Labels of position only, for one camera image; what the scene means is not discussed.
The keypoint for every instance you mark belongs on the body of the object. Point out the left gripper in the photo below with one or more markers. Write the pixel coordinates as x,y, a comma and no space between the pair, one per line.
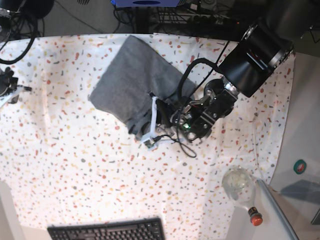
167,117

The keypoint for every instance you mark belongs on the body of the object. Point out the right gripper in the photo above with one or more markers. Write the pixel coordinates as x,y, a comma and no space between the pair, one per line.
9,83

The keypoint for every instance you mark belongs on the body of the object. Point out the grey t-shirt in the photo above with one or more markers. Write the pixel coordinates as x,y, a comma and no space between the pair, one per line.
124,89

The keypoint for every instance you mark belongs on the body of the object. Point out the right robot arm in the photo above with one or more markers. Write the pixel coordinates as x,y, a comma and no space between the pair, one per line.
17,21

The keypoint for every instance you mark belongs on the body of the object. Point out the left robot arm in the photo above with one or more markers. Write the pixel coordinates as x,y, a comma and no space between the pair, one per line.
266,44

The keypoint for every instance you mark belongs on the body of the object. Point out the terrazzo pattern tablecloth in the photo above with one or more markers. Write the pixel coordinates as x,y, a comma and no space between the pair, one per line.
68,163

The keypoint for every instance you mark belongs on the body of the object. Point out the clear bottle with red cap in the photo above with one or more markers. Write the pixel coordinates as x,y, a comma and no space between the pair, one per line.
240,188

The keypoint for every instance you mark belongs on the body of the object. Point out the black keyboard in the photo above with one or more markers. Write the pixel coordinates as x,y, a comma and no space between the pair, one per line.
144,229

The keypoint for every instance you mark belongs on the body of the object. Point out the green tape roll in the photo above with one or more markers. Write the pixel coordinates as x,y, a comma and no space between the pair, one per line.
300,167

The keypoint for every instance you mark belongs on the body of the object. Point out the grey metal bar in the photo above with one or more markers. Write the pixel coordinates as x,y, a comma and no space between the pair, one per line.
275,225

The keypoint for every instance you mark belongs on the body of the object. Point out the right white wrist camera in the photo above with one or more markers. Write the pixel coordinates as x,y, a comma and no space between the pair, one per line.
7,97

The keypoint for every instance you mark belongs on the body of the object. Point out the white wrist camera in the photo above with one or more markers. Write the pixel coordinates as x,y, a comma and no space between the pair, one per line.
148,139
7,97

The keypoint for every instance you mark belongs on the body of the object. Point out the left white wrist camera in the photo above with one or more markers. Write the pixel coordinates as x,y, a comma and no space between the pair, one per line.
148,139

